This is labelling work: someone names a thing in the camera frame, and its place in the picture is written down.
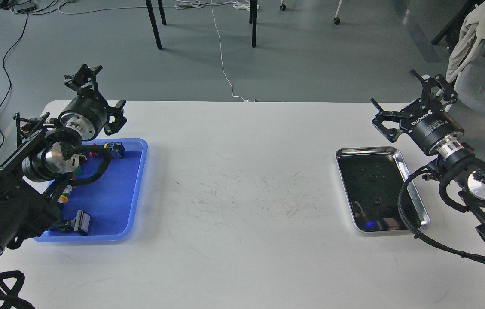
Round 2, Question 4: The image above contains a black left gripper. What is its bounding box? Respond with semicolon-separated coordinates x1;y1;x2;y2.
58;64;127;141

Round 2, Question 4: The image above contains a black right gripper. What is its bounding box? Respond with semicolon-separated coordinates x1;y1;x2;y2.
370;70;465;156

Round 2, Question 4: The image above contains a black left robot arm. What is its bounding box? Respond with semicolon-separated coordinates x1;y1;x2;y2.
0;64;127;309

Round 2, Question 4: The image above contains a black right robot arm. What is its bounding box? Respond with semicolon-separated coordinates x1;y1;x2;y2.
371;70;485;264

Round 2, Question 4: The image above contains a shiny metal tray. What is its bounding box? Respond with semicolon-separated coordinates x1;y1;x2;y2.
336;146;431;236

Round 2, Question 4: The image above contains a black table leg left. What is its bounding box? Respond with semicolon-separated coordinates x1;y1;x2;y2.
145;0;167;50

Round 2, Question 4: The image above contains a black table leg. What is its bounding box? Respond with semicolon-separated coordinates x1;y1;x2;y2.
145;0;167;50
249;0;258;48

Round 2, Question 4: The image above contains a blue plastic tray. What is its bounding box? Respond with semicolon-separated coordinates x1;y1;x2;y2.
34;138;148;242

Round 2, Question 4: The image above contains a beige jacket on chair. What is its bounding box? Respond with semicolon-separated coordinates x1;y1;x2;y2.
446;1;485;83

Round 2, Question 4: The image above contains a black power strip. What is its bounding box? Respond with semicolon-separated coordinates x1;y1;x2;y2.
11;1;37;14

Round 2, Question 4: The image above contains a black table leg right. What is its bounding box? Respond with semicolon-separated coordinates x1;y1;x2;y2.
249;0;258;48

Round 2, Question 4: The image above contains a red push button switch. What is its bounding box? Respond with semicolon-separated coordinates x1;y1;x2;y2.
92;142;125;160

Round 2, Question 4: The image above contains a black floor cable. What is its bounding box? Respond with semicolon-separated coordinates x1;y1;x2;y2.
0;0;60;190

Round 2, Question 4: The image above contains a white orange selector switch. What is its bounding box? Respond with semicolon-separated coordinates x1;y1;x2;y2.
61;185;72;198

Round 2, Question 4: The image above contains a yellow push button switch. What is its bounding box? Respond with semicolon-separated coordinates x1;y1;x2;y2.
57;195;70;210

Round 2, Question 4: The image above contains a white floor cable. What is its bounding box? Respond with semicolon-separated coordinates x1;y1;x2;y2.
58;0;260;103

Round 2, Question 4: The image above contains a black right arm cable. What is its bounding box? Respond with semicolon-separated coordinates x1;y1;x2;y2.
397;165;485;272

